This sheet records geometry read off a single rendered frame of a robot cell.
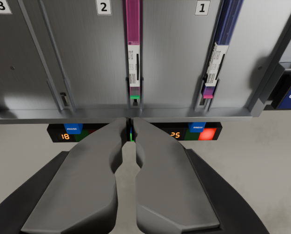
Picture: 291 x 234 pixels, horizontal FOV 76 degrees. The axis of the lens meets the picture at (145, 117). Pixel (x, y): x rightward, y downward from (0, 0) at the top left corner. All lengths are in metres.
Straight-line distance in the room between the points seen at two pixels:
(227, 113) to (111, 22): 0.22
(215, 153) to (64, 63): 0.99
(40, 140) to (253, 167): 1.19
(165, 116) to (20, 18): 0.22
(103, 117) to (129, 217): 0.93
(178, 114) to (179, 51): 0.10
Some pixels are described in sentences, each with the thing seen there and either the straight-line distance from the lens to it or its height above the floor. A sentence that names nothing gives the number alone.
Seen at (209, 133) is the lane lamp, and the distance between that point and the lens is 0.40.
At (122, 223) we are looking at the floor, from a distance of 1.21.
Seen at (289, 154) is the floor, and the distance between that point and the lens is 1.36.
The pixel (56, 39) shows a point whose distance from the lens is 0.27.
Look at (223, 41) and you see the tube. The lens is 0.26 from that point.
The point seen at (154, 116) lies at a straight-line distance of 0.30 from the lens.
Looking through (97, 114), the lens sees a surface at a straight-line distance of 0.31.
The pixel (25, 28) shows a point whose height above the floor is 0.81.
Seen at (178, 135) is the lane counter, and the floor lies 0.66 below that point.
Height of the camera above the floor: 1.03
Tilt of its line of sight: 88 degrees down
